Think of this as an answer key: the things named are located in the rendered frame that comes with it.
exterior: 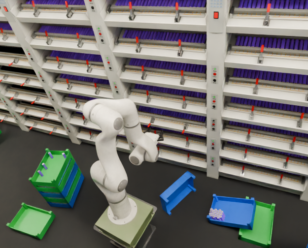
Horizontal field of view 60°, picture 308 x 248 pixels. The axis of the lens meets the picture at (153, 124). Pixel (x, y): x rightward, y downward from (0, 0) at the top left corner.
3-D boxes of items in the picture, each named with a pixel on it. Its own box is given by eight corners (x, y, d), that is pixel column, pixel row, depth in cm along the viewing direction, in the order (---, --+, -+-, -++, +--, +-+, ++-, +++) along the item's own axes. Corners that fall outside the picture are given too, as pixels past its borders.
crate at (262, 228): (268, 249, 178) (271, 244, 172) (237, 239, 185) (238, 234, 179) (273, 209, 196) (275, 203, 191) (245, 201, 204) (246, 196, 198)
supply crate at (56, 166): (57, 187, 198) (52, 180, 193) (33, 185, 202) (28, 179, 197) (72, 155, 219) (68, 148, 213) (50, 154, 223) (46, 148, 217)
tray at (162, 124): (207, 137, 193) (206, 132, 184) (132, 122, 215) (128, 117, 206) (213, 112, 199) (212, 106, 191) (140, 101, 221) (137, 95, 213)
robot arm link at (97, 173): (116, 207, 152) (106, 182, 136) (94, 191, 162) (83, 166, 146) (130, 192, 159) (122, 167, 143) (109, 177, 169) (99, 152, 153)
